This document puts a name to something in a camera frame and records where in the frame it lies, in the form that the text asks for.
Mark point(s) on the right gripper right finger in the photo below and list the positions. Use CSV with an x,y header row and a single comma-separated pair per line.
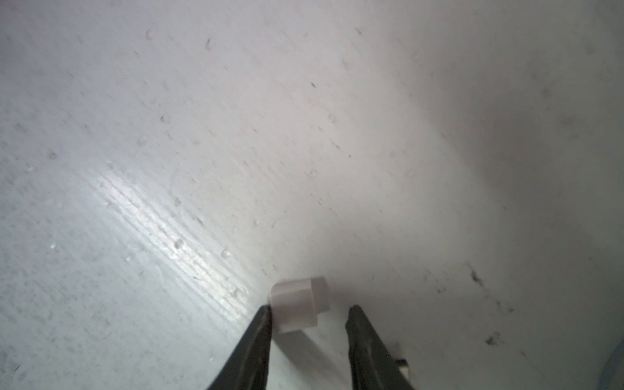
x,y
372,366

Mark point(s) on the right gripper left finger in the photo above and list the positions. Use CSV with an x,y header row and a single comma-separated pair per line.
x,y
247,368

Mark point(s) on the clear usb cap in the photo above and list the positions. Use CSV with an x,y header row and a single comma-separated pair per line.
x,y
297,304

